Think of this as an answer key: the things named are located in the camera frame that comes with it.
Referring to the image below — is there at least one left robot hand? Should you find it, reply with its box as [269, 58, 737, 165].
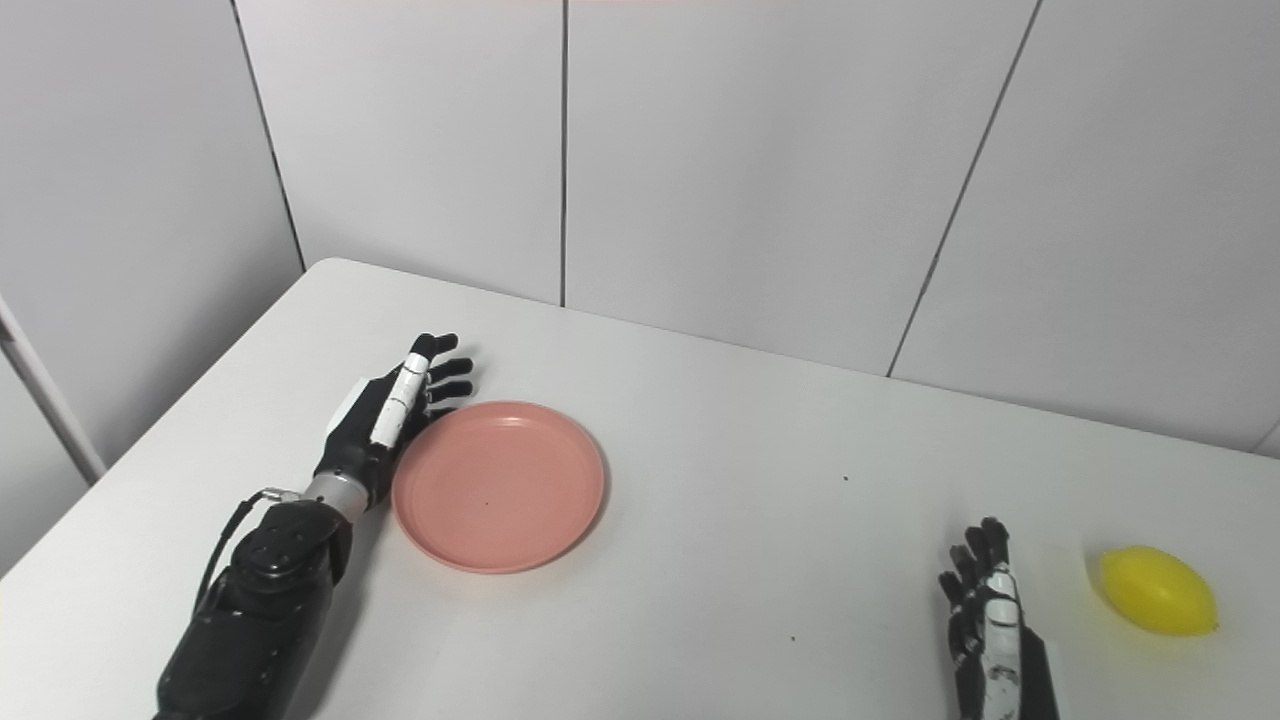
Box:
[314, 333, 477, 513]

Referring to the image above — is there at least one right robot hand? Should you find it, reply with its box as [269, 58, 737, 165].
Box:
[937, 516, 1061, 720]

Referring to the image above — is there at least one pink plate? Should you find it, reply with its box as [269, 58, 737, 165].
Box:
[391, 401, 607, 575]

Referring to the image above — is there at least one yellow lemon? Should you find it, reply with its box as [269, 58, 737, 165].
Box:
[1100, 545, 1221, 637]

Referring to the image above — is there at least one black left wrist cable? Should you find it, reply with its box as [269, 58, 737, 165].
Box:
[196, 486, 303, 611]

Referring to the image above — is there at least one white corner post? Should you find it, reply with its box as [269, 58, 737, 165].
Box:
[0, 295, 107, 486]

